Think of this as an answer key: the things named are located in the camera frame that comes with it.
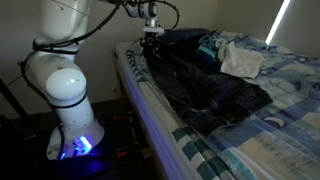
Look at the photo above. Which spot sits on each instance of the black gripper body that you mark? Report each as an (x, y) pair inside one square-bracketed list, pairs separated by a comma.
[(151, 35)]

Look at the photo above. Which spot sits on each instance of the dark blue denim pants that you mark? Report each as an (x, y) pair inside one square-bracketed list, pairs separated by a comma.
[(204, 100)]

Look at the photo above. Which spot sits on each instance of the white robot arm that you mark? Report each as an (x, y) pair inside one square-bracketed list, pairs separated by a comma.
[(60, 82)]

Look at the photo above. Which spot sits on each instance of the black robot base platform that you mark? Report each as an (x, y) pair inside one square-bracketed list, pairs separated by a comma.
[(119, 156)]

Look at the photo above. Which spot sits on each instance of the teal and navy garment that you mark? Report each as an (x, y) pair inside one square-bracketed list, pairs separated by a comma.
[(208, 52)]

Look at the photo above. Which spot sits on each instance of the white cloth garment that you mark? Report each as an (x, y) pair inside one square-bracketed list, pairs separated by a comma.
[(238, 62)]

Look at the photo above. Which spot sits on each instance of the blue checkered bed sheet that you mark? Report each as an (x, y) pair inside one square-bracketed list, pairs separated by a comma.
[(280, 141)]

